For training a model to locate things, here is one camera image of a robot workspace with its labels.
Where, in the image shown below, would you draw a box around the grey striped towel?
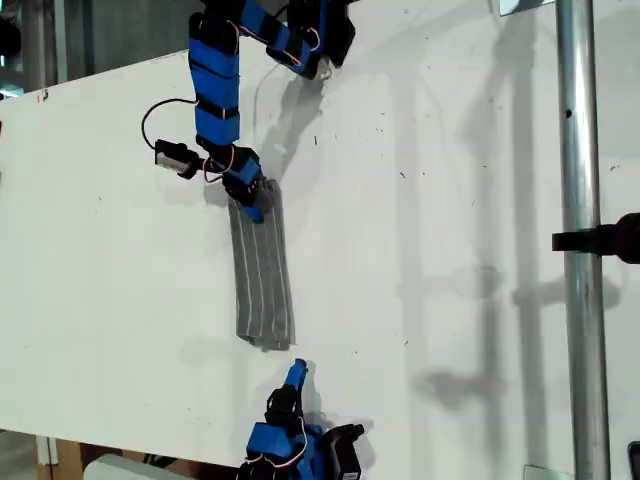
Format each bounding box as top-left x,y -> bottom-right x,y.
227,175 -> 297,353

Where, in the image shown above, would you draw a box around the wooden table leg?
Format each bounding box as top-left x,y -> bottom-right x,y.
52,439 -> 84,480

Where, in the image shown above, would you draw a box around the grey metal upright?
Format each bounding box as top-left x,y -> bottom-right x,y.
52,0 -> 69,84

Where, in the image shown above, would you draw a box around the dark round object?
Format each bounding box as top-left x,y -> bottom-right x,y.
0,14 -> 22,57

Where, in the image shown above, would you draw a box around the black clamp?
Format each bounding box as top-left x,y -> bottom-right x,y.
551,212 -> 640,266

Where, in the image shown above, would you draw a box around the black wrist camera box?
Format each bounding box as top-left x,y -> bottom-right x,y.
324,423 -> 366,480
153,139 -> 199,180

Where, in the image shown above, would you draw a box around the black camera cable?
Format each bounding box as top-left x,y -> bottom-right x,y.
141,97 -> 200,151

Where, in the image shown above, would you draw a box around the white bracket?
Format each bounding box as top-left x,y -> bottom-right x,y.
35,435 -> 59,467

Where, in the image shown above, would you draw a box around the steel post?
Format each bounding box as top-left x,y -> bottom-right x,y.
554,0 -> 614,480

